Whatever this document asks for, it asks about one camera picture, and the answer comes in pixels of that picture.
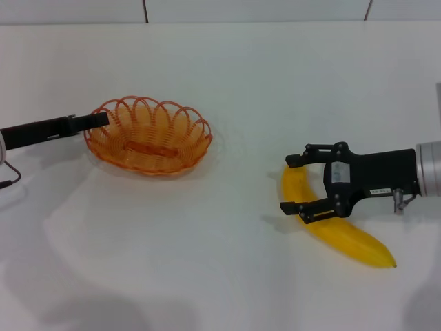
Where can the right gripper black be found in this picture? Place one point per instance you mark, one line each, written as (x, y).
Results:
(382, 170)

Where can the yellow banana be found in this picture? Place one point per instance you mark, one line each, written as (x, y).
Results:
(358, 241)

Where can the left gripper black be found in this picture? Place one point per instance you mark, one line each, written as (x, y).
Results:
(34, 132)

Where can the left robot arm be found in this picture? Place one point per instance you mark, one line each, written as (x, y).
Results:
(1, 148)

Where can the right gripper metal connector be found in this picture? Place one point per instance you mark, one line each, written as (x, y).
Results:
(398, 201)

